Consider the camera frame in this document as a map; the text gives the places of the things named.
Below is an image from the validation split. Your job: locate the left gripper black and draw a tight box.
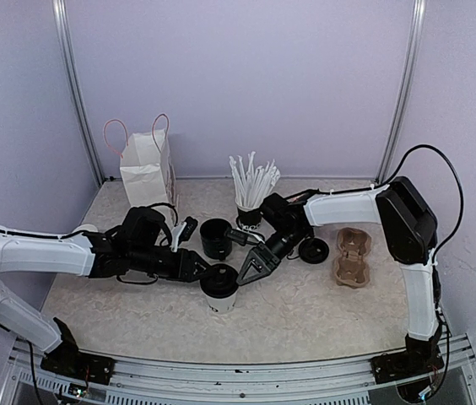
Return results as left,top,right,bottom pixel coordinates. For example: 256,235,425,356
130,246,214,284

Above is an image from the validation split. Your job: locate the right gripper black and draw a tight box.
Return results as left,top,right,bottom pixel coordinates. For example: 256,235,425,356
236,226,310,286

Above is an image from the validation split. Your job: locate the white paper cup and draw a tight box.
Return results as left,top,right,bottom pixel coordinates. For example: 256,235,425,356
203,289,237,314
73,224,98,232

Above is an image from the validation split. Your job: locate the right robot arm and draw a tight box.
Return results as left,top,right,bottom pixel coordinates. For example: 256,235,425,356
237,172,446,375

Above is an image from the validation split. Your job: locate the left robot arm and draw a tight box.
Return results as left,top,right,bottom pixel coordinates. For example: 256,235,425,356
0,204,215,375

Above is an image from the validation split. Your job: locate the white paper takeout bag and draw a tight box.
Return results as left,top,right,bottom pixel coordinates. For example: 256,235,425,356
103,113,178,224

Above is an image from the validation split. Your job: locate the black cup with straws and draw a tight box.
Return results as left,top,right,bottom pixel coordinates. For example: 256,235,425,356
235,198,262,231

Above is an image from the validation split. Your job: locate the white wrapped straws bundle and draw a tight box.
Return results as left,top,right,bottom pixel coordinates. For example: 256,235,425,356
229,151,281,210

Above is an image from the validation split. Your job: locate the brown cardboard cup carrier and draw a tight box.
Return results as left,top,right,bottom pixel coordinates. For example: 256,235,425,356
333,227,371,289

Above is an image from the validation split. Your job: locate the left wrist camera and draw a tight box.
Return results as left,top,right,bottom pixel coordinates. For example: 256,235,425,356
170,216,198,252

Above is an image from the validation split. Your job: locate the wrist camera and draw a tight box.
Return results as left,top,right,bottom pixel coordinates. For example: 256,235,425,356
170,216,198,252
224,228,265,246

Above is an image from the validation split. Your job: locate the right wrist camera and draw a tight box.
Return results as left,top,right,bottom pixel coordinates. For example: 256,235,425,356
224,228,265,246

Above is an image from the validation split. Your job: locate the left aluminium frame post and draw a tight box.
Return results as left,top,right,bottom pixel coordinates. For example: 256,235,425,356
51,0,105,187

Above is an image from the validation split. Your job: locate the aluminium frame post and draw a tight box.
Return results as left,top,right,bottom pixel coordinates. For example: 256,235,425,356
51,0,105,187
375,0,426,183

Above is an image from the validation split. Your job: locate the right aluminium frame post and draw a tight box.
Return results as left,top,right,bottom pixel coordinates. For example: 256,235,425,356
375,0,426,183

